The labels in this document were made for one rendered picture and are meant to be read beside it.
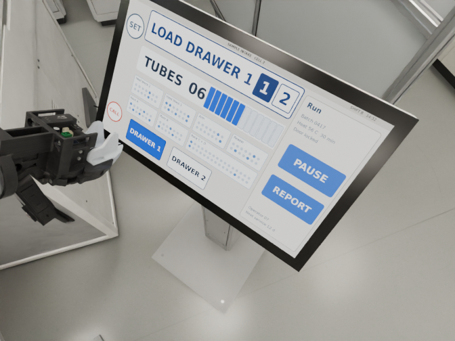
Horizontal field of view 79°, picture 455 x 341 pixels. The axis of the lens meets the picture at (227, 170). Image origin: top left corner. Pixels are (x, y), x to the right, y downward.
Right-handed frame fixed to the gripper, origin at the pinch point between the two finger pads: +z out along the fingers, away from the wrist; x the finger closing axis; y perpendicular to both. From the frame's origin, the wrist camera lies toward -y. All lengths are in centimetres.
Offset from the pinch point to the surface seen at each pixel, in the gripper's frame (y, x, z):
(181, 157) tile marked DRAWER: 2.3, -9.1, 7.3
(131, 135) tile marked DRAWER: -0.2, 3.1, 7.4
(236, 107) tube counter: 16.1, -14.9, 7.2
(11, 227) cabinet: -64, 44, 14
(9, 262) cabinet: -104, 57, 23
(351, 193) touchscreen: 13.9, -37.4, 7.2
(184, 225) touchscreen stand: -69, 5, 75
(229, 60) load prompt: 22.1, -10.4, 7.2
